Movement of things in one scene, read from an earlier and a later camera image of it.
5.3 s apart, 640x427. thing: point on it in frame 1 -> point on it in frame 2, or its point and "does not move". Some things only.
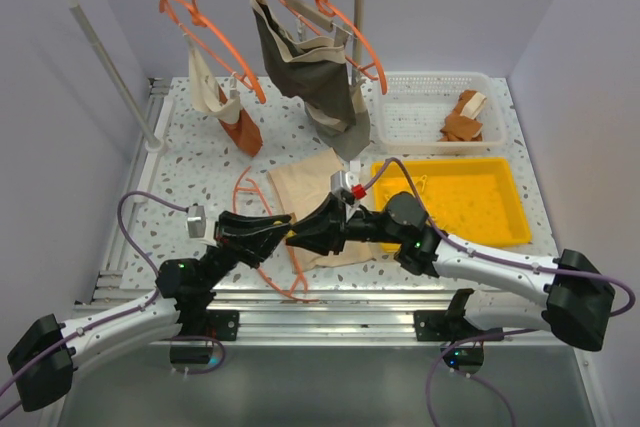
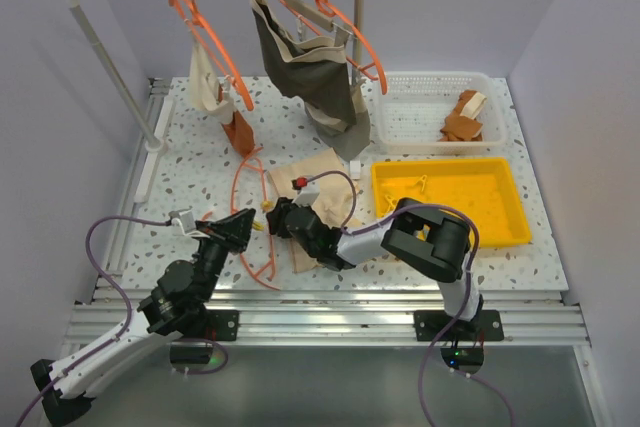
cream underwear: x=301 y=185 does not move
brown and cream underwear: x=462 y=124 does not move
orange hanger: x=298 y=295 -> x=272 y=265
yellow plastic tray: x=475 y=201 does not move
